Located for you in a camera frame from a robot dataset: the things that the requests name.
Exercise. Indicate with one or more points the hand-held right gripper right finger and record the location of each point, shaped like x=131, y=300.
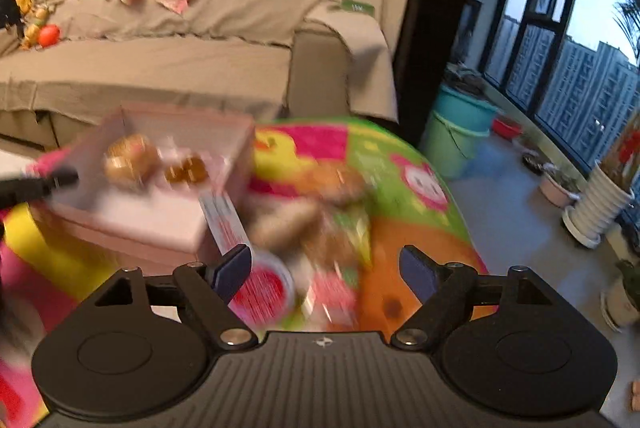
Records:
x=417, y=272

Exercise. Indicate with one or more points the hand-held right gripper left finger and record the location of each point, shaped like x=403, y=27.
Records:
x=231, y=272

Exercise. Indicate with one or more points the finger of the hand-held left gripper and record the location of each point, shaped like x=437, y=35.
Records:
x=40, y=185

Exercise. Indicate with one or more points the round red white snack packet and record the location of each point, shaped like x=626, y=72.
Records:
x=267, y=290

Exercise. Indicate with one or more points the white label snack packet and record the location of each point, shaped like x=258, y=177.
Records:
x=220, y=220

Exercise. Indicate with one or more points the grey brown snack packet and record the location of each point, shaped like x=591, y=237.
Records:
x=285, y=228

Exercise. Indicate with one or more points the round brown snack packet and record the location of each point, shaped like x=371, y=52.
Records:
x=129, y=162

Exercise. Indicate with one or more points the pink cardboard box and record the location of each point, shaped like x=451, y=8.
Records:
x=150, y=218

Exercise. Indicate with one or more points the small brown snack packet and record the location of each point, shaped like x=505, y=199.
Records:
x=187, y=171

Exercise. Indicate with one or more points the brown biscuit snack packet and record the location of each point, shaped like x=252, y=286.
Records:
x=332, y=185

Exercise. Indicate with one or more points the colourful printed play mat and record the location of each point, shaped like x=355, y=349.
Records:
x=415, y=238

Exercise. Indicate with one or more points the light green plastic bucket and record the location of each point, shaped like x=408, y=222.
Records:
x=450, y=143

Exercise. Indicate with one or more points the orange toy ball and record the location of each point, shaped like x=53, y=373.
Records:
x=50, y=34

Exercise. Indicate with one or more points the beige sofa cover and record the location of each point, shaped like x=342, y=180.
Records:
x=150, y=68

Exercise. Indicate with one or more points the pink plant pot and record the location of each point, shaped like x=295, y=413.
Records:
x=555, y=188

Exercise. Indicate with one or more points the yellow plush toy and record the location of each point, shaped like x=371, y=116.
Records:
x=31, y=18

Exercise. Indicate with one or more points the red plastic basin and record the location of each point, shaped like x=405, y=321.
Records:
x=506, y=128

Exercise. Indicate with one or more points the teal plastic bucket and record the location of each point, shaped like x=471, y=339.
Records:
x=462, y=106

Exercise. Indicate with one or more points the white ribbed plant pot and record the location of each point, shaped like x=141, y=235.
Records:
x=597, y=203

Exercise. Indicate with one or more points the small white plant pot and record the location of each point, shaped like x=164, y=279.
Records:
x=620, y=305

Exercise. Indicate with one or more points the beige sofa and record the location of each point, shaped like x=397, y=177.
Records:
x=315, y=68

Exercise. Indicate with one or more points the balcony window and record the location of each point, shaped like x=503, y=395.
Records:
x=575, y=73

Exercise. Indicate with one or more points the green tissue box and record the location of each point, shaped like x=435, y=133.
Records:
x=357, y=5

